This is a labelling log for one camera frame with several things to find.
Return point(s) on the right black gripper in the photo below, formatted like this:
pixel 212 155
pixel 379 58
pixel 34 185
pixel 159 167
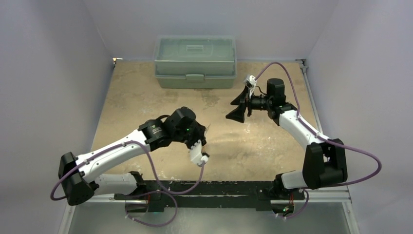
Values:
pixel 245 104

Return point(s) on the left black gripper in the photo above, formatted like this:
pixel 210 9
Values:
pixel 199 130

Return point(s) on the metal keyring with keys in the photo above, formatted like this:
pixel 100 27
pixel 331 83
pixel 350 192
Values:
pixel 204 146

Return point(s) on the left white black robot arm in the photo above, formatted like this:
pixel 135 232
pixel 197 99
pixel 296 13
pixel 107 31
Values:
pixel 84 176

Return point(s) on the green plastic storage box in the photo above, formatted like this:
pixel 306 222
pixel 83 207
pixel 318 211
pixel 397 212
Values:
pixel 195 62

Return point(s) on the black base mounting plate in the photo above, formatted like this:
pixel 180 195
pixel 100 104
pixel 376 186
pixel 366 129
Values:
pixel 258 195

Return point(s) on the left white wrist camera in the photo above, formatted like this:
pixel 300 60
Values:
pixel 196 154

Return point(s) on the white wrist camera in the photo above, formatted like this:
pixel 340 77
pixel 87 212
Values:
pixel 196 154
pixel 250 82

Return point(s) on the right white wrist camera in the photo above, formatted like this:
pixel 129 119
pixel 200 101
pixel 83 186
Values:
pixel 250 82

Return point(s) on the right aluminium table edge rail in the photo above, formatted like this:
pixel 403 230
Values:
pixel 347 204

